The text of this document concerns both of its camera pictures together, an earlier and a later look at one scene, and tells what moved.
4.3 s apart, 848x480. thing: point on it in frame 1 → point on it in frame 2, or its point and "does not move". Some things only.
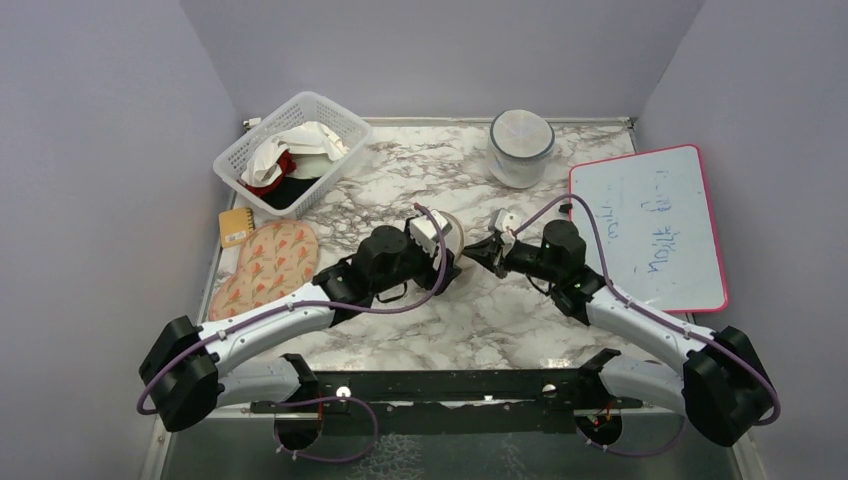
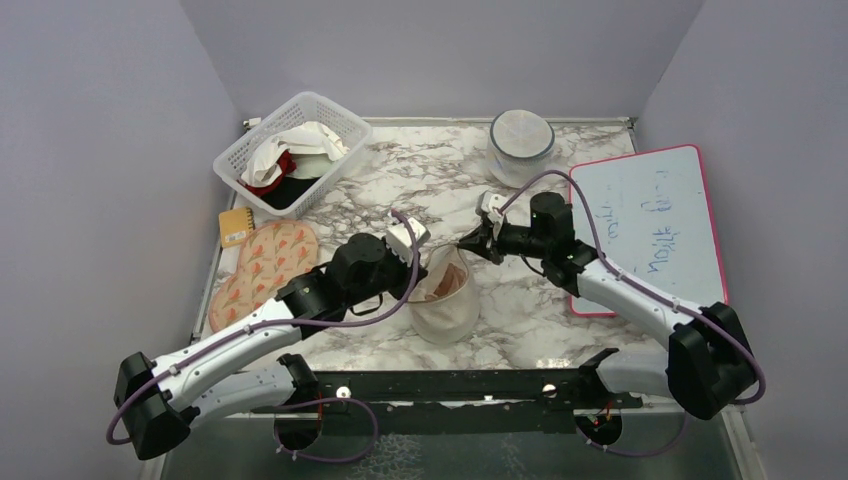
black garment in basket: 287,191 does not move
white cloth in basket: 307,145 does not move
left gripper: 431,276 → 406,276
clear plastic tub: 455,239 → 444,308
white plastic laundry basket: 287,164 does not move
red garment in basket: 287,165 does not move
